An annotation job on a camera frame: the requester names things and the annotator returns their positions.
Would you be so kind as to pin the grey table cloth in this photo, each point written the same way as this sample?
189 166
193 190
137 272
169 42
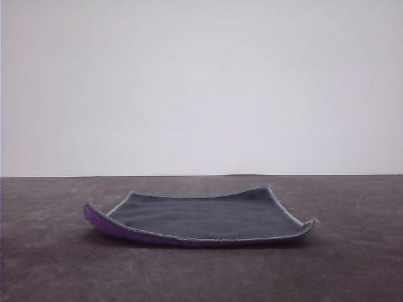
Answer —
201 277

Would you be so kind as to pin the purple towel with grey hem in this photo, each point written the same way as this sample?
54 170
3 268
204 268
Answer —
201 217

